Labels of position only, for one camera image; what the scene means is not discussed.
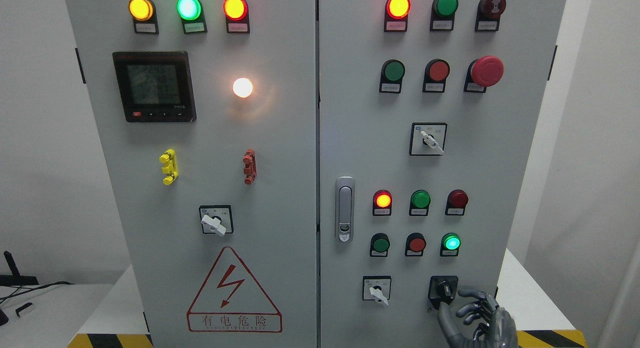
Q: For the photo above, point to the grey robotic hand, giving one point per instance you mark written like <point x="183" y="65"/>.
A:
<point x="497" y="330"/>

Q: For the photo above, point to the black rotary knob switch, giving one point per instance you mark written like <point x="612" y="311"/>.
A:
<point x="442" y="288"/>

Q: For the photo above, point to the green push button lower right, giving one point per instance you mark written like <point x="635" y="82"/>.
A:
<point x="450" y="245"/>

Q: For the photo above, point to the green push button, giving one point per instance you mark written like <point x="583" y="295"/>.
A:
<point x="379" y="245"/>
<point x="391" y="77"/>
<point x="450" y="245"/>

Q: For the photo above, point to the red push button lower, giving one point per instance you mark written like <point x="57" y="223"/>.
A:
<point x="415" y="245"/>

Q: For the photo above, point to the red push button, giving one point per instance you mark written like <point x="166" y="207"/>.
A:
<point x="415" y="245"/>
<point x="435" y="76"/>

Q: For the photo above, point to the red indicator light lower right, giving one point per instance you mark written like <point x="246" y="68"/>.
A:
<point x="456" y="203"/>

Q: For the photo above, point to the green push button lower left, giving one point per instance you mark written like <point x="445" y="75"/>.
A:
<point x="379" y="245"/>

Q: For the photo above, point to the green indicator light lower middle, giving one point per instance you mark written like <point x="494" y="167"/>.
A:
<point x="419" y="203"/>

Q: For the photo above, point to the red lit indicator lower left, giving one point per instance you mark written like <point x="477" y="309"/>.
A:
<point x="382" y="203"/>

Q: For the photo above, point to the red lit indicator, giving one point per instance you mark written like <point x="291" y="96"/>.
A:
<point x="396" y="16"/>
<point x="382" y="203"/>

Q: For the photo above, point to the grey right cabinet door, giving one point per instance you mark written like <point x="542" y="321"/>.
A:
<point x="366" y="135"/>

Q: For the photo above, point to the grey cabinet door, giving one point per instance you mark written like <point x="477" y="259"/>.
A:
<point x="366" y="135"/>
<point x="274" y="218"/>

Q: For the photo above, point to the red emergency stop mushroom button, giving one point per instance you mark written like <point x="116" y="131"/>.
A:
<point x="483" y="73"/>

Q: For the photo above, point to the red push button upper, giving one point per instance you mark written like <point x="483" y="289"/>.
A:
<point x="435" y="76"/>

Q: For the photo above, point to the red electric hazard warning sticker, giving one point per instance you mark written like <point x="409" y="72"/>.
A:
<point x="231" y="300"/>

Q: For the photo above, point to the green push button upper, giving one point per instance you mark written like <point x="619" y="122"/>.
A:
<point x="391" y="77"/>

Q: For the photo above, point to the red terminal connector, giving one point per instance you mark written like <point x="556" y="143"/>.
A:
<point x="250" y="166"/>

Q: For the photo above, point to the dark red buzzer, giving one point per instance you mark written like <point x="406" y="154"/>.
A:
<point x="488" y="16"/>

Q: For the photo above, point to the green indicator light top right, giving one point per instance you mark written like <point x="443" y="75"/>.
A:
<point x="442" y="16"/>

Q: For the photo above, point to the red lit indicator right top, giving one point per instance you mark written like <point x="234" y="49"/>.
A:
<point x="396" y="16"/>

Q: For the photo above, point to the white glowing lamp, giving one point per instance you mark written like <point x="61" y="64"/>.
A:
<point x="243" y="87"/>

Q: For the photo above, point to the yellow terminal connector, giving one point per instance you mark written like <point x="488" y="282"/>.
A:
<point x="169" y="166"/>

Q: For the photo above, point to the grey left cabinet door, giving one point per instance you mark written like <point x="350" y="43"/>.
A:
<point x="274" y="218"/>

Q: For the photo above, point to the white platform with hazard stripes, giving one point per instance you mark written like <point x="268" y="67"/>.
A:
<point x="118" y="321"/>

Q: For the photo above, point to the red lit indicator left door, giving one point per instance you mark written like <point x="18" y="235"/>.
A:
<point x="236" y="16"/>

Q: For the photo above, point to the black digital power meter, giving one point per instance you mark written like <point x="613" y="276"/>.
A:
<point x="155" y="86"/>

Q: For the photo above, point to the green lit indicator light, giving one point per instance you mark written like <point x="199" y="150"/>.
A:
<point x="192" y="16"/>

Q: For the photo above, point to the yellow indicator light top left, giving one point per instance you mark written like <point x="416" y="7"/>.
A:
<point x="144" y="17"/>

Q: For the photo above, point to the small white black adapter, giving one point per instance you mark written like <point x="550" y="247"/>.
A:
<point x="24" y="309"/>

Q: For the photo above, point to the black device with antenna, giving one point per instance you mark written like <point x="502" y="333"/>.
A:
<point x="15" y="278"/>

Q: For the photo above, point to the black object at left edge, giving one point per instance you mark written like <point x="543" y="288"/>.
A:
<point x="4" y="319"/>

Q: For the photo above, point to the white selector switch lower right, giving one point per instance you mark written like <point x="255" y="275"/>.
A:
<point x="377" y="288"/>

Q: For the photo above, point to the white selector switch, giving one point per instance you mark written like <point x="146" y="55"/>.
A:
<point x="377" y="288"/>
<point x="427" y="138"/>

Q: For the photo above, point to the silver door latch handle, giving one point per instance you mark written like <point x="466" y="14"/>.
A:
<point x="344" y="208"/>

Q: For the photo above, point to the white selector switch upper right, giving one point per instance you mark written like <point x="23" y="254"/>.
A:
<point x="427" y="138"/>

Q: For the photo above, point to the white selector switch left door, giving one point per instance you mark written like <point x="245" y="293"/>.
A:
<point x="216" y="219"/>

